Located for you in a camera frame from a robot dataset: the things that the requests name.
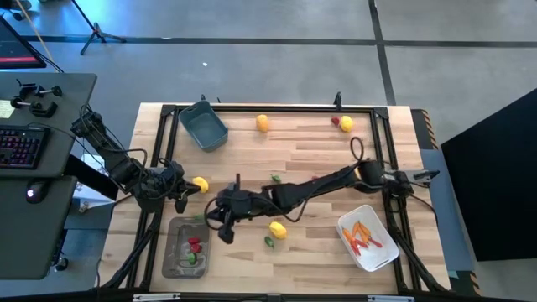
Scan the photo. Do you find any grey translucent plastic basket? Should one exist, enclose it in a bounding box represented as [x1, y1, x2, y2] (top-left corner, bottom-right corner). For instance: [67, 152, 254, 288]
[161, 216, 211, 280]

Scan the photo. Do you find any yellow cable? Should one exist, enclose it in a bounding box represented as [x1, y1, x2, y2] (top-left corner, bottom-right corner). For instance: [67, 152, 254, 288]
[15, 0, 56, 65]

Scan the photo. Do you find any large black partition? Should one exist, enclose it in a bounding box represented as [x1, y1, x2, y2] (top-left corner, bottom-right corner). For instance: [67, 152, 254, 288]
[440, 86, 537, 262]

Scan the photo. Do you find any teal plastic basket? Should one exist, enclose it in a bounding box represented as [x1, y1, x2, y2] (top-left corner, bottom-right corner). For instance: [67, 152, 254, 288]
[178, 99, 230, 153]

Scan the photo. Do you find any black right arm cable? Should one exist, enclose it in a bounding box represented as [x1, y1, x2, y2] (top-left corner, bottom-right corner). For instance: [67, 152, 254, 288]
[349, 136, 367, 167]

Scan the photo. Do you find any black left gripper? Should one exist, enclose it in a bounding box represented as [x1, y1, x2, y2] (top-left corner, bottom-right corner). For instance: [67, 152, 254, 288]
[136, 163, 202, 215]

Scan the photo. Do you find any black desk monitor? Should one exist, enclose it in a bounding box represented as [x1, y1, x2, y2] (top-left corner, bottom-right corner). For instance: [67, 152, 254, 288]
[0, 16, 48, 70]

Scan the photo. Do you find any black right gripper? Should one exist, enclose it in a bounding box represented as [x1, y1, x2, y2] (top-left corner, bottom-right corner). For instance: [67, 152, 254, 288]
[205, 183, 270, 246]

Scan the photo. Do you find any black backlit keyboard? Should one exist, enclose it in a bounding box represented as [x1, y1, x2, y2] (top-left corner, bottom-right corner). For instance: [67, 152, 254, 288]
[0, 124, 50, 169]

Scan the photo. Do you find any white metal bracket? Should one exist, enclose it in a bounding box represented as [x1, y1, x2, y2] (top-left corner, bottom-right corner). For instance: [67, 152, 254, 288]
[133, 292, 181, 302]
[368, 294, 415, 302]

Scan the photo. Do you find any black aluminium table frame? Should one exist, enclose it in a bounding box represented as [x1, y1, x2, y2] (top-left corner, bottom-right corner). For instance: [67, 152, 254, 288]
[98, 102, 450, 294]

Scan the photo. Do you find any black desk top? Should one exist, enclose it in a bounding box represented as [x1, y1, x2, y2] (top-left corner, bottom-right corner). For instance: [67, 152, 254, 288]
[0, 175, 79, 281]
[0, 73, 98, 180]

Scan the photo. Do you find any white plastic basket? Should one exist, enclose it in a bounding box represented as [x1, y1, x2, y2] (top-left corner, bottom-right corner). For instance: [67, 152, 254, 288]
[335, 204, 400, 273]

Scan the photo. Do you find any black computer mouse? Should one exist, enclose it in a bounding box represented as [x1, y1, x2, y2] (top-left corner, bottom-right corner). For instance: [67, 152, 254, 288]
[24, 180, 50, 206]

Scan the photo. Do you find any black tripod stand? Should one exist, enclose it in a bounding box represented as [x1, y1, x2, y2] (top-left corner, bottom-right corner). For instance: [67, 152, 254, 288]
[70, 0, 128, 56]

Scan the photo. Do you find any black screw clamp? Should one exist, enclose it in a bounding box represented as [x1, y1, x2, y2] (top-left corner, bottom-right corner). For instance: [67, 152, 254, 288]
[10, 96, 59, 119]
[15, 78, 64, 98]

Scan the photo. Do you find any pale sticky note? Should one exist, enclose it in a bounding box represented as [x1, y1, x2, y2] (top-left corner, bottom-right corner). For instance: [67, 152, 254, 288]
[0, 99, 16, 120]

